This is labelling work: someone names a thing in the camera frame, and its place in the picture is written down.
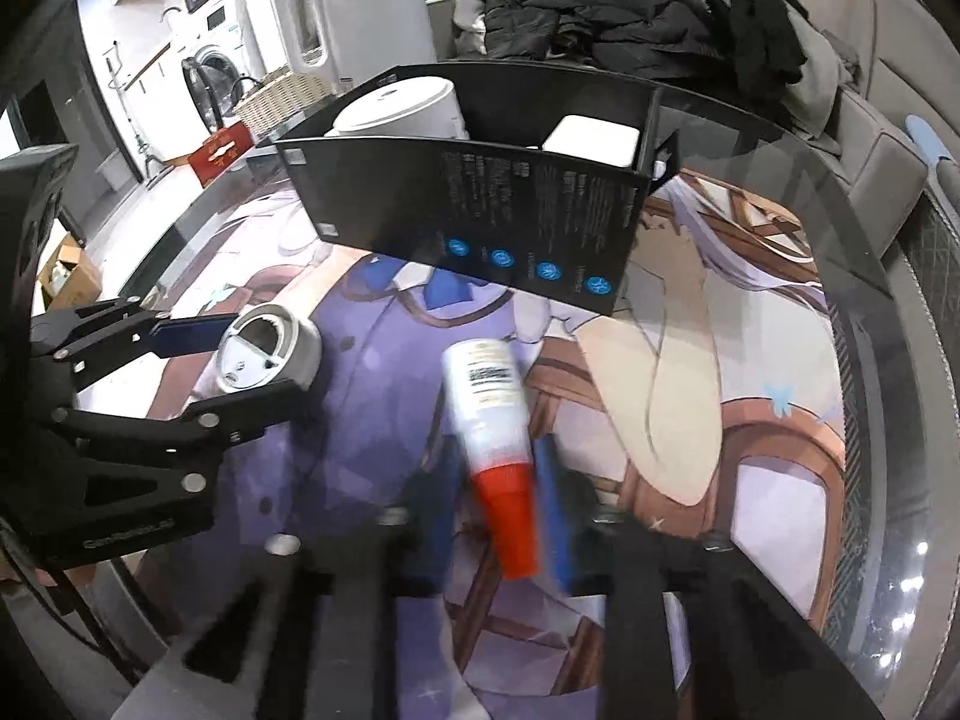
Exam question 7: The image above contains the small grey round cap container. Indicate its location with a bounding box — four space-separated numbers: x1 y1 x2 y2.
213 302 322 394

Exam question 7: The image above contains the white bottle with red cap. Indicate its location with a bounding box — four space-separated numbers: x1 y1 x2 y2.
443 338 539 580

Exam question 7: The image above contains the black cardboard storage box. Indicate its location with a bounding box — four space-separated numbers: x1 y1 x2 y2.
275 60 679 316

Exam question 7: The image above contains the cardboard box on floor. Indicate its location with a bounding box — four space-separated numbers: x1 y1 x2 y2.
37 234 103 310

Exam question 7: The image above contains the red gift box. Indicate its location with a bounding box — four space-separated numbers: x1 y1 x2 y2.
187 121 252 187

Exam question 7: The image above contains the anime print table mat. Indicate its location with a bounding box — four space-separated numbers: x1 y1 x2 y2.
141 170 872 720

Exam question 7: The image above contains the white washing machine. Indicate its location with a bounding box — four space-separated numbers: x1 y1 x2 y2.
174 0 268 133

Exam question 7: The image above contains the woven wicker basket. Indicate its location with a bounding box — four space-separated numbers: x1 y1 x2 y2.
236 67 334 138

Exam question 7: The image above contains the large white round jar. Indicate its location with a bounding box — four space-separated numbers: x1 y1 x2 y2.
327 76 469 140

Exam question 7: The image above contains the white electric kettle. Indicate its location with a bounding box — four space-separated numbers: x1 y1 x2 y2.
272 0 436 93

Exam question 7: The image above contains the white rectangular box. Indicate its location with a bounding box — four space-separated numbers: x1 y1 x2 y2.
542 115 640 169

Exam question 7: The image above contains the light blue cloth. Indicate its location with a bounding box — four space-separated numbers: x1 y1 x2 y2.
905 114 953 167

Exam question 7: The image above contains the grey sofa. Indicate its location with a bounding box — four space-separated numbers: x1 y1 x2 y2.
426 0 960 263

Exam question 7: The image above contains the pile of black clothes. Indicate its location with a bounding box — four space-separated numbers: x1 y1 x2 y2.
480 0 807 104

